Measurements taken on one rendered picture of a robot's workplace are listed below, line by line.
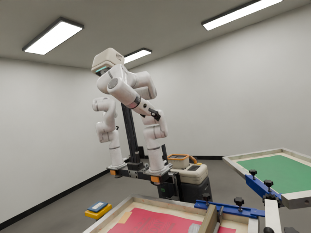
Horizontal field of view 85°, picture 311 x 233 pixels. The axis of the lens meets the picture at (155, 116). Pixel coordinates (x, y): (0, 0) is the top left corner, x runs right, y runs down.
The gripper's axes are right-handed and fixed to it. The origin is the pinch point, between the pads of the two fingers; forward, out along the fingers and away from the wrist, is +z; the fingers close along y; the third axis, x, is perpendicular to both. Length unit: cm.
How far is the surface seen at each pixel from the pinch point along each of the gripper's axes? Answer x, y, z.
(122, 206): 53, 18, 33
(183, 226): 43, -23, 32
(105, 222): 62, 16, 21
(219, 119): -139, 76, 338
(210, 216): 31, -36, 23
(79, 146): 61, 333, 197
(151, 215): 48, -3, 35
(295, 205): 12, -64, 45
